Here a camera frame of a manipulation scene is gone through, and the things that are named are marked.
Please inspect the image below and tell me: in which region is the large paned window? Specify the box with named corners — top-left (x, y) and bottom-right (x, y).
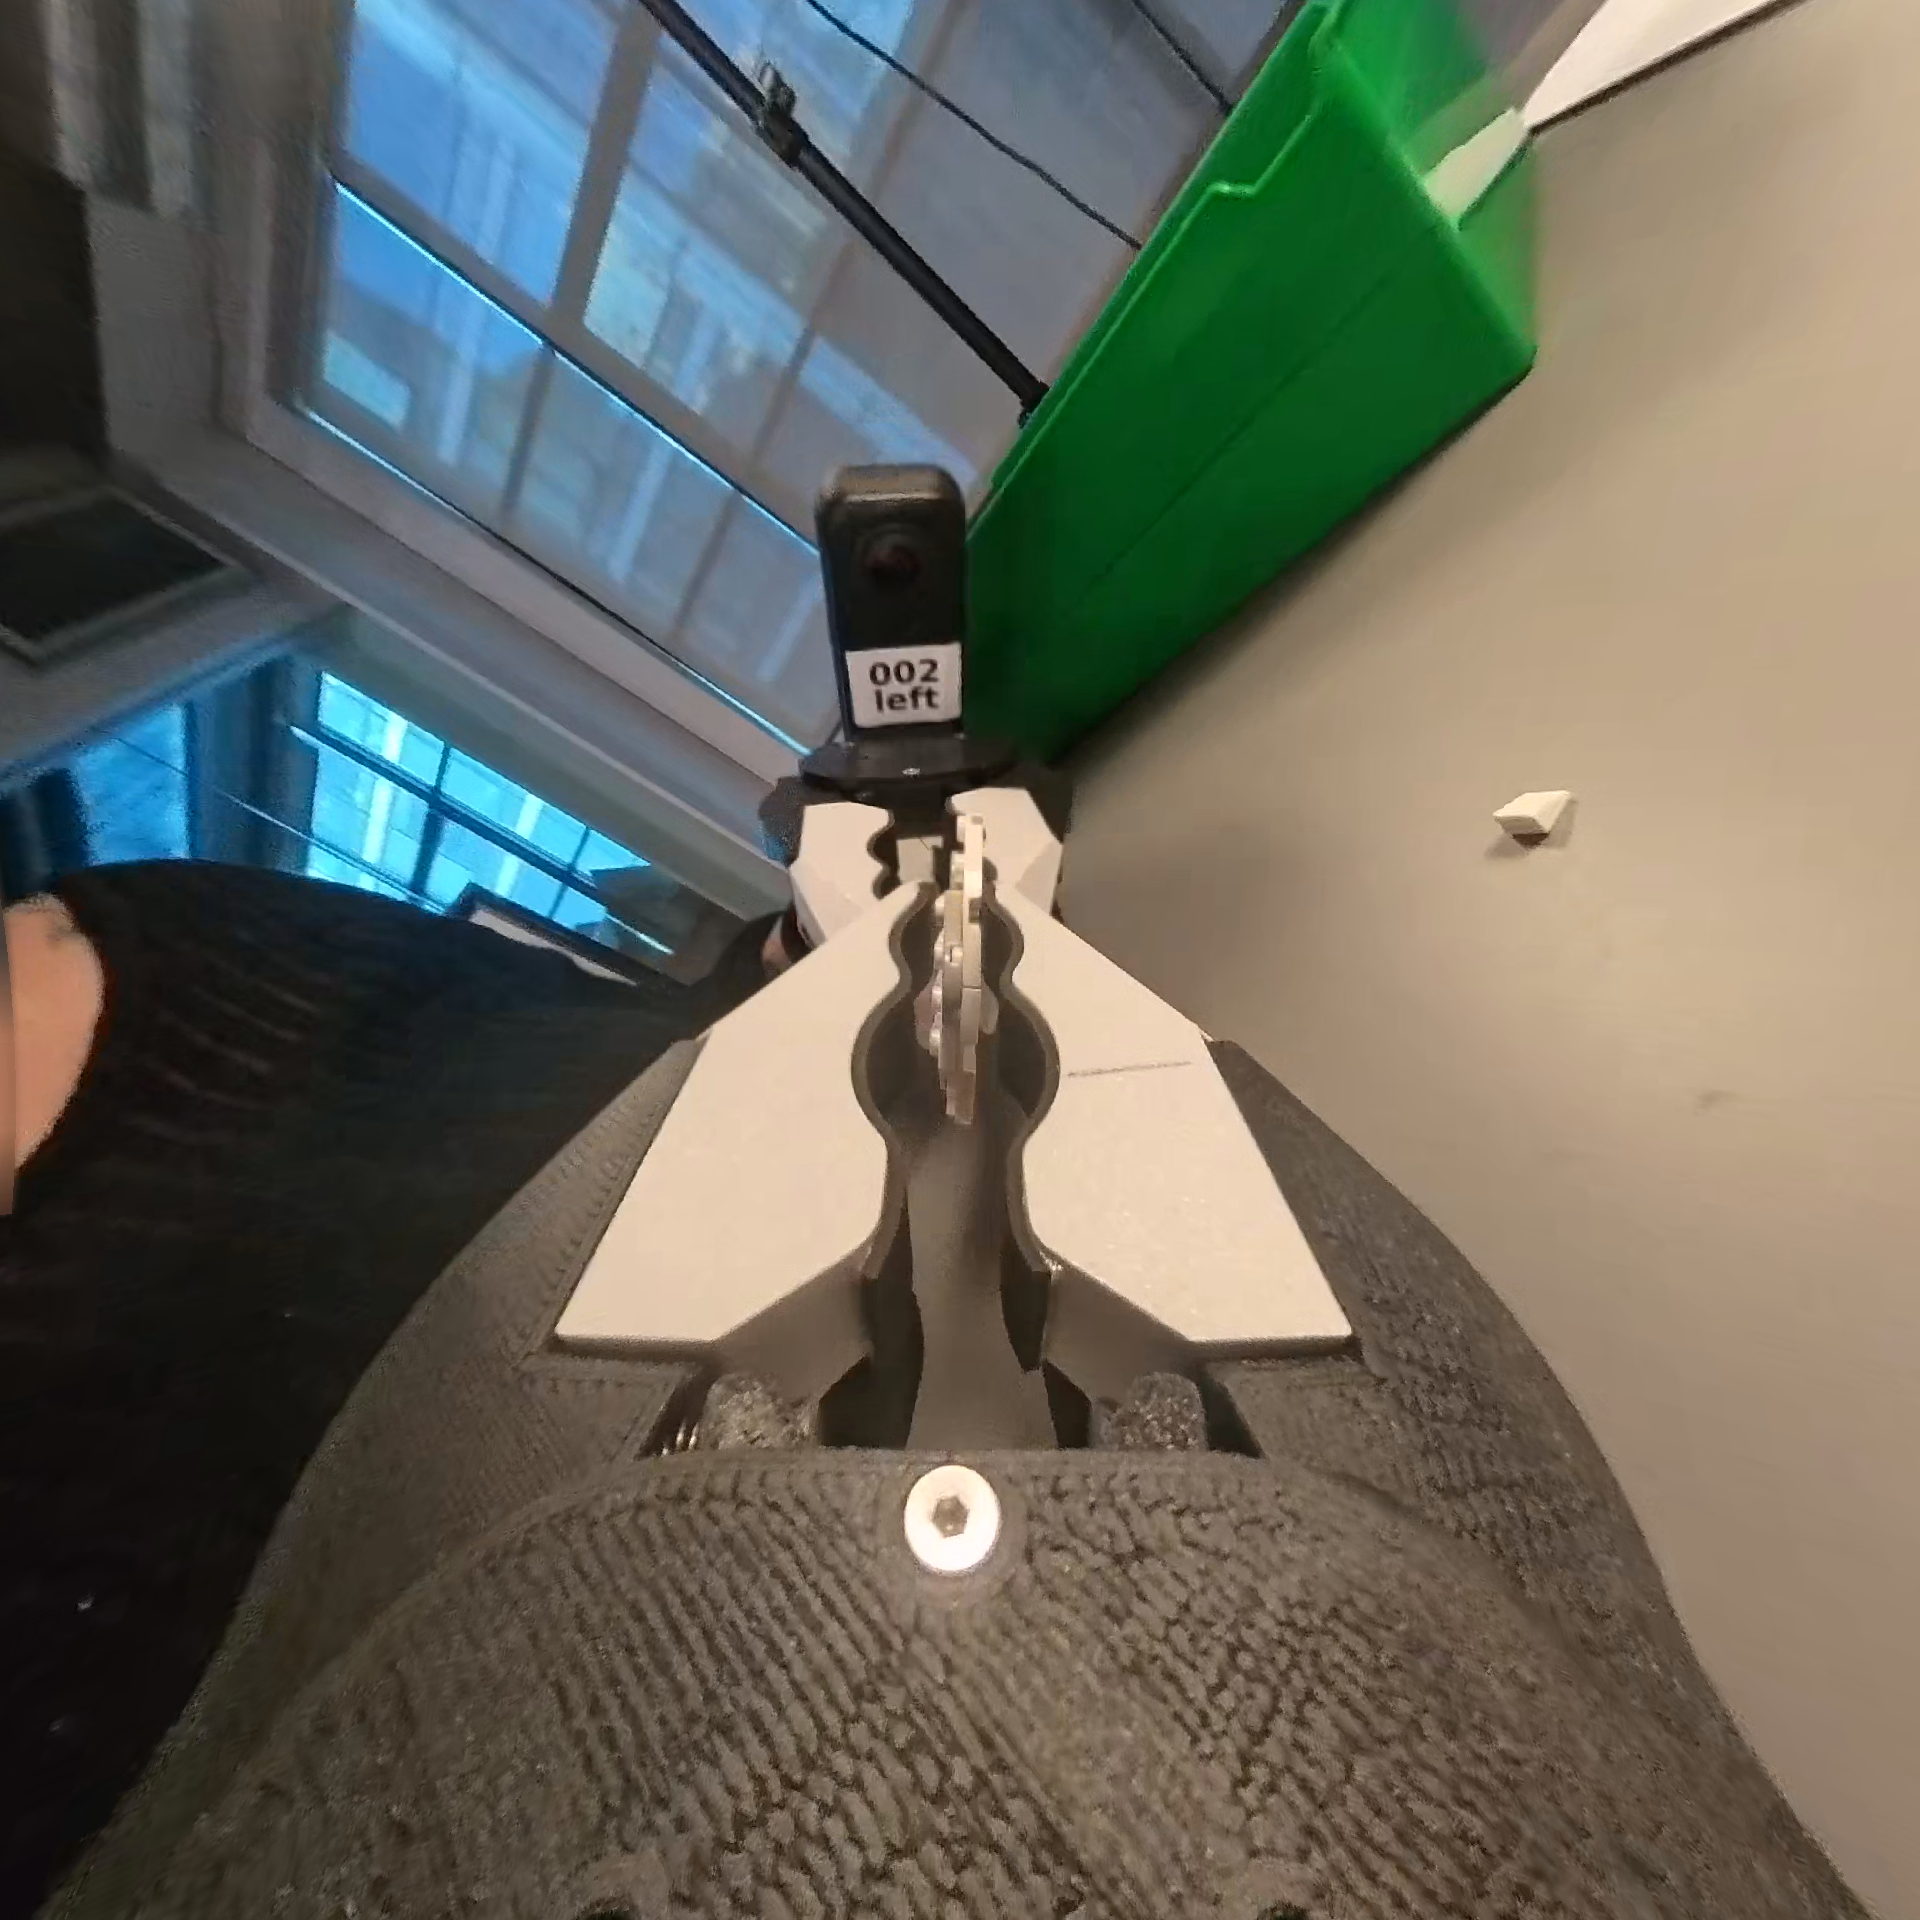
top-left (223, 0), bottom-right (1309, 751)

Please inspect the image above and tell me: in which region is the black tripod pole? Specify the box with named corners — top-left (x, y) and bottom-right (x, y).
top-left (642, 0), bottom-right (1055, 417)

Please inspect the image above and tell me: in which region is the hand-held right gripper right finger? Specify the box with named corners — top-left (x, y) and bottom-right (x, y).
top-left (981, 898), bottom-right (1364, 1446)

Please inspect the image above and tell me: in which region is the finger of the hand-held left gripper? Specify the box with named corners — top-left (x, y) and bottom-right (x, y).
top-left (790, 806), bottom-right (906, 955)
top-left (978, 801), bottom-right (1057, 921)

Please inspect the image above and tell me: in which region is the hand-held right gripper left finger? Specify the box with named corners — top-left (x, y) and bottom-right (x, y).
top-left (550, 881), bottom-right (940, 1446)

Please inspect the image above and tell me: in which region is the person's left forearm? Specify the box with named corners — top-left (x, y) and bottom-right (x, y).
top-left (0, 858), bottom-right (781, 1920)

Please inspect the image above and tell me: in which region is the green plastic bin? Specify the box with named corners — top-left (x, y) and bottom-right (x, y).
top-left (962, 0), bottom-right (1541, 769)

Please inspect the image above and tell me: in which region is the white round lego plate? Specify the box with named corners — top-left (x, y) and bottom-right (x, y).
top-left (913, 804), bottom-right (1004, 1124)

